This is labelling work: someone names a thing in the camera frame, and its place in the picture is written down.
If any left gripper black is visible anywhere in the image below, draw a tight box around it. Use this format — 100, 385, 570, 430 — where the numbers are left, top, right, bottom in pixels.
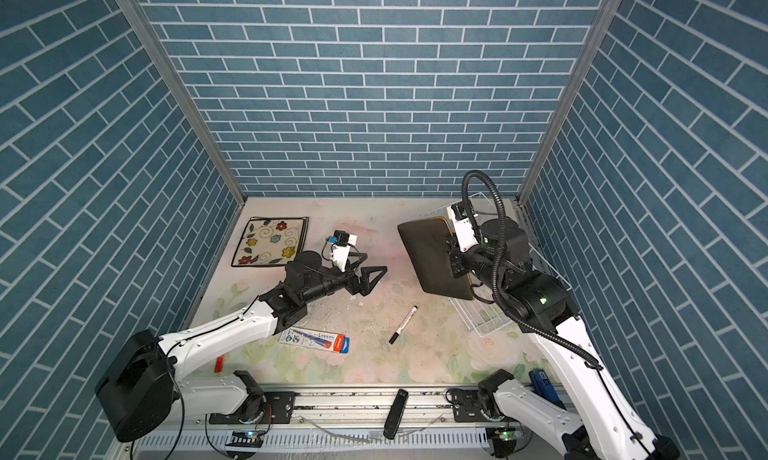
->
300, 251, 386, 307

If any dark plate orange rim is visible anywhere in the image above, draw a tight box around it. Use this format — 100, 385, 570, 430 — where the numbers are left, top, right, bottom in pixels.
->
397, 217, 474, 301

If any dark patterned plate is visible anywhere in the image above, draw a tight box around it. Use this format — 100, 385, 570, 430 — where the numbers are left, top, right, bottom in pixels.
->
231, 217, 309, 268

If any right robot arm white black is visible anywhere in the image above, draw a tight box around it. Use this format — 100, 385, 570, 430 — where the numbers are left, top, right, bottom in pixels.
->
446, 218, 680, 459

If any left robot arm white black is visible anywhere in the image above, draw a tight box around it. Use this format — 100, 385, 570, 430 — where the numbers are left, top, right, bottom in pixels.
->
95, 251, 387, 443

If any black white marker pen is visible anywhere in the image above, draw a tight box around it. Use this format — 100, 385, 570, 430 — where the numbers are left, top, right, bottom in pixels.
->
388, 306, 418, 345

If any blue black tool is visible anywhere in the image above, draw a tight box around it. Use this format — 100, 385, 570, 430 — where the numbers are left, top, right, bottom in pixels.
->
529, 369, 565, 409

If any black remote control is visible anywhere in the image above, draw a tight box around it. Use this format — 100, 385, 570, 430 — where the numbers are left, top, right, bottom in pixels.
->
383, 389, 409, 440

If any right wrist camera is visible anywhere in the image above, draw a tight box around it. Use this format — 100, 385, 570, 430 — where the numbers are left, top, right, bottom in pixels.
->
446, 202, 478, 252

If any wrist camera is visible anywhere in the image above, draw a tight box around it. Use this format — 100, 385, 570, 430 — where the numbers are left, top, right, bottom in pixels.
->
327, 230, 357, 273
446, 202, 478, 252

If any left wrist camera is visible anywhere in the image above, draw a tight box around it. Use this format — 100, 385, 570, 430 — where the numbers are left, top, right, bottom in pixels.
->
327, 230, 357, 273

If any black cable loop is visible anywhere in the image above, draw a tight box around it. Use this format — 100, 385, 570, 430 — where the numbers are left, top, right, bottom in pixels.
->
460, 170, 604, 372

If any white wire dish rack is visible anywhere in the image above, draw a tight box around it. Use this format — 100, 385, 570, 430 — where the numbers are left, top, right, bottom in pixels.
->
408, 193, 577, 337

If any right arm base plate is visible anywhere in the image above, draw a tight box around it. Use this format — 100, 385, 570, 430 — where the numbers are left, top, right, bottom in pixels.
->
444, 388, 510, 423

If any aluminium rail frame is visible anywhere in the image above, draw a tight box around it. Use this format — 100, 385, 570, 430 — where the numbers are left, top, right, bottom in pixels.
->
107, 383, 637, 460

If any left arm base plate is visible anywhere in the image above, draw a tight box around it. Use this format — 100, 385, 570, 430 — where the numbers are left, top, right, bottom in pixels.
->
208, 391, 297, 425

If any white slotted cable duct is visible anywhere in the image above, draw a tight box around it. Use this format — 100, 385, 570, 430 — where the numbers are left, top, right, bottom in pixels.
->
134, 428, 489, 454

